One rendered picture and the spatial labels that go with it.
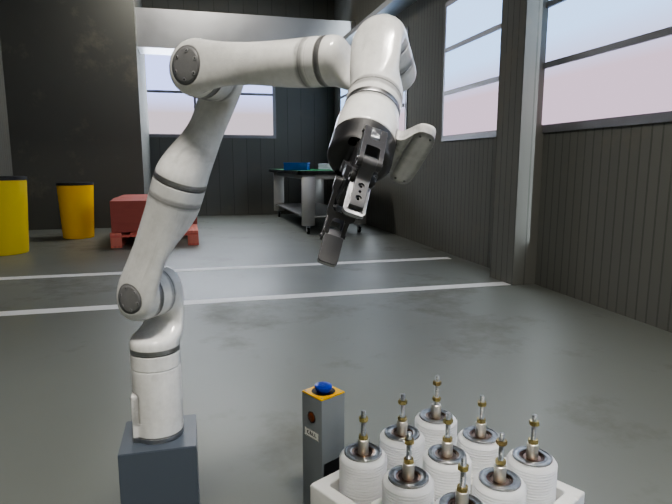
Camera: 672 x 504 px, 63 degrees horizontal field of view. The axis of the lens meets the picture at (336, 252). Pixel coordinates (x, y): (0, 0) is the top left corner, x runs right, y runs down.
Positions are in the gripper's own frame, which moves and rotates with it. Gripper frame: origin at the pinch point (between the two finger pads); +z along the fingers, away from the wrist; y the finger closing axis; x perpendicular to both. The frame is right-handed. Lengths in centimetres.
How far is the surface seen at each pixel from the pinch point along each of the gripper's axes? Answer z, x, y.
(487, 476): 3, 45, -51
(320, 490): 9, 19, -70
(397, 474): 6, 30, -56
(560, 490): -1, 64, -57
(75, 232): -270, -210, -513
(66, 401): -16, -55, -165
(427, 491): 8, 34, -52
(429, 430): -9, 40, -69
